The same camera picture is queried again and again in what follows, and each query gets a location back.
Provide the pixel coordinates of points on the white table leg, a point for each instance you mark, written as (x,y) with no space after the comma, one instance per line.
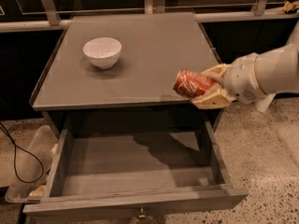
(278,70)

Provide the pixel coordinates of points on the white ceramic bowl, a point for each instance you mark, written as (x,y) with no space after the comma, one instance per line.
(103,52)

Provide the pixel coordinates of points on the tan object on ledge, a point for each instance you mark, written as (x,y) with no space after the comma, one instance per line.
(291,7)

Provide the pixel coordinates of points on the metal drawer handle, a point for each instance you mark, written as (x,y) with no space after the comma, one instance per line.
(142,214)

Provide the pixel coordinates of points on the grey cabinet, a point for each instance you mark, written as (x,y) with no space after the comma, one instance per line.
(154,49)

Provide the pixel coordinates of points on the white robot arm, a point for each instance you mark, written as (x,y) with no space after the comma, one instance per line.
(253,79)

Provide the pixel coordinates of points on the clear plastic bin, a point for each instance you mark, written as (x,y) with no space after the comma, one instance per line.
(33,168)

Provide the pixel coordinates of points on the red coke can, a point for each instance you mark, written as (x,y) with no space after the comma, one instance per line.
(190,84)

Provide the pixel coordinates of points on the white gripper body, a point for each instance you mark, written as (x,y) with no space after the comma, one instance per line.
(241,78)

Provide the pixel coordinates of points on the open grey top drawer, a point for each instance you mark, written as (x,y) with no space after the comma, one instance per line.
(98,175)

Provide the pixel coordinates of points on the metal railing frame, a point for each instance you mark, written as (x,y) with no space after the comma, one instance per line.
(38,15)

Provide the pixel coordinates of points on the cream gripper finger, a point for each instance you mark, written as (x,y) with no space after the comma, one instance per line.
(216,72)
(213,99)

